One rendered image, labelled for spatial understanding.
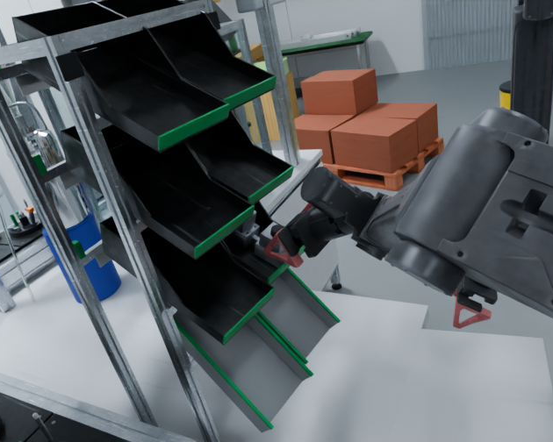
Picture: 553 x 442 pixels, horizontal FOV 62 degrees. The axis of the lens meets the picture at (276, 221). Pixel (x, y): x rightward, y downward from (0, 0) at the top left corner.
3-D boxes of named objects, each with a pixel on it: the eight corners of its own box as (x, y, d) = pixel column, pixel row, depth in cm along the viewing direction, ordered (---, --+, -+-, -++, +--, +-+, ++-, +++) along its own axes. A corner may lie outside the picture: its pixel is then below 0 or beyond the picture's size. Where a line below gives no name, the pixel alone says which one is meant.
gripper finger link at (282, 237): (247, 244, 80) (284, 231, 73) (270, 223, 84) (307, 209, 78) (269, 275, 81) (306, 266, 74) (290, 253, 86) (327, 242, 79)
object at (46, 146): (98, 211, 148) (48, 94, 131) (64, 234, 137) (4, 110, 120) (69, 210, 154) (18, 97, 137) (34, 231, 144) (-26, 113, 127)
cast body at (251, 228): (258, 236, 92) (262, 210, 87) (245, 248, 89) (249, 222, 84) (225, 217, 95) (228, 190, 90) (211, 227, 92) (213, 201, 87)
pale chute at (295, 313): (329, 328, 100) (341, 320, 97) (296, 370, 91) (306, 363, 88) (240, 235, 103) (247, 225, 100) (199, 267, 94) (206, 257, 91)
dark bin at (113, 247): (273, 296, 81) (280, 268, 76) (224, 345, 72) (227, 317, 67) (159, 218, 90) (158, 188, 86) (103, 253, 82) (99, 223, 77)
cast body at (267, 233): (293, 257, 89) (300, 231, 85) (281, 270, 86) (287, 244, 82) (257, 237, 92) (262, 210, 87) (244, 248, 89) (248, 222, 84)
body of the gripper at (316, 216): (286, 227, 75) (319, 216, 70) (317, 198, 82) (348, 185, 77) (306, 260, 76) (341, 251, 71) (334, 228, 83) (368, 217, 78)
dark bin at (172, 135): (228, 118, 66) (233, 69, 61) (160, 153, 57) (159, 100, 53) (97, 48, 76) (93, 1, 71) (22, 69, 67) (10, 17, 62)
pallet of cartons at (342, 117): (450, 143, 434) (448, 59, 399) (416, 193, 361) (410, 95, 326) (320, 142, 509) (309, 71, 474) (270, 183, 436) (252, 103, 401)
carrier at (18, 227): (72, 219, 196) (60, 193, 190) (24, 250, 178) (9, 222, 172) (35, 217, 207) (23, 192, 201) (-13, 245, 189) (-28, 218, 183)
